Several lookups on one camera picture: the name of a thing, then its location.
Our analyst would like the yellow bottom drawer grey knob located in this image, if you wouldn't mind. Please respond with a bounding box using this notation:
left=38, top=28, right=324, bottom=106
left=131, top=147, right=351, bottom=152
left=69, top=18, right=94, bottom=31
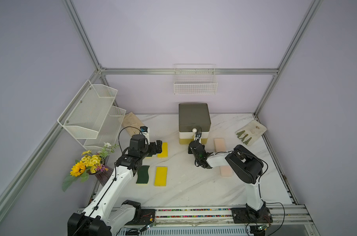
left=179, top=138, right=208, bottom=145

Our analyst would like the pink sponge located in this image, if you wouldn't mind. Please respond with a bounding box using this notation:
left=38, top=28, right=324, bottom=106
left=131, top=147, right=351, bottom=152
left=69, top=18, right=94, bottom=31
left=220, top=166, right=233, bottom=177
left=214, top=138, right=227, bottom=153

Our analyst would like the green yellow sponge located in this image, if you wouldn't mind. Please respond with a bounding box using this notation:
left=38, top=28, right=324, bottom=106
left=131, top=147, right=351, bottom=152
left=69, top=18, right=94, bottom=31
left=136, top=165, right=150, bottom=184

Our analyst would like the olive white yellow drawer cabinet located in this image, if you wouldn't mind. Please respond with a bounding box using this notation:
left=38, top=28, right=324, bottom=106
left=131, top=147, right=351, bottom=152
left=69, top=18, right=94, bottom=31
left=178, top=103, right=211, bottom=130

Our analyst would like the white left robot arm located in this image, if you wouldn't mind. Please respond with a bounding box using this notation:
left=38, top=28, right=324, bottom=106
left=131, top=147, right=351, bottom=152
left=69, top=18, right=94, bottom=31
left=67, top=133, right=163, bottom=236

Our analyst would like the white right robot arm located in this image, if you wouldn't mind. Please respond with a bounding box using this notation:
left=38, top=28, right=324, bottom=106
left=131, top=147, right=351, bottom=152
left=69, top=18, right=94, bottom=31
left=188, top=141, right=266, bottom=213

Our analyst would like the beige work glove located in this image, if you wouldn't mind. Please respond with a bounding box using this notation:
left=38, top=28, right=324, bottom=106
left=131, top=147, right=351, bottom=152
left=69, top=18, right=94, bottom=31
left=122, top=112, right=144, bottom=136

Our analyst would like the purple glass vase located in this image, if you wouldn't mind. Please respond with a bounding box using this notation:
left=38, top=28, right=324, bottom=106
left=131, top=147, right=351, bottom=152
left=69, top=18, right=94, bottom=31
left=94, top=166, right=113, bottom=186

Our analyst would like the yellow sunflower bouquet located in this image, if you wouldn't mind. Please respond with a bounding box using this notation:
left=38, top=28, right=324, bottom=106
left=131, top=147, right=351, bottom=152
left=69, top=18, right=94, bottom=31
left=61, top=143, right=119, bottom=192

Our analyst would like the white mesh two-tier shelf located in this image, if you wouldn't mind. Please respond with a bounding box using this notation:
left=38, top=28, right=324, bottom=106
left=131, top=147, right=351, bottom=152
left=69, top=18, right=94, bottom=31
left=57, top=80, right=126, bottom=152

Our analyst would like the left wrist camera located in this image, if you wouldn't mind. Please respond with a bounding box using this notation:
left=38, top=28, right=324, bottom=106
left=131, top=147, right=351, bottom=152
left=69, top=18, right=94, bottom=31
left=140, top=126, right=150, bottom=143

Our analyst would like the white wire wall basket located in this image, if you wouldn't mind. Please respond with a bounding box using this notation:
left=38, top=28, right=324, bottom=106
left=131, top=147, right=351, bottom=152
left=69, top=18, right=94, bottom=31
left=173, top=64, right=218, bottom=95

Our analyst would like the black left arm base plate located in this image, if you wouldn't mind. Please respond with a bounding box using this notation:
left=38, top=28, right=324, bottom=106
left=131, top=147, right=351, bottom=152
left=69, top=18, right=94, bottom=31
left=122, top=200, right=156, bottom=225

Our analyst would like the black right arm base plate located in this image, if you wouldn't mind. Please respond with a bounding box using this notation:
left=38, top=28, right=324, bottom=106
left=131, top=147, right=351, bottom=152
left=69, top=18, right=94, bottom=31
left=231, top=202, right=273, bottom=224

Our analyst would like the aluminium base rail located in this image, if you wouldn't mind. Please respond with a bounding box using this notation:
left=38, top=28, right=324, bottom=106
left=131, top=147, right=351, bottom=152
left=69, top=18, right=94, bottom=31
left=67, top=205, right=321, bottom=236

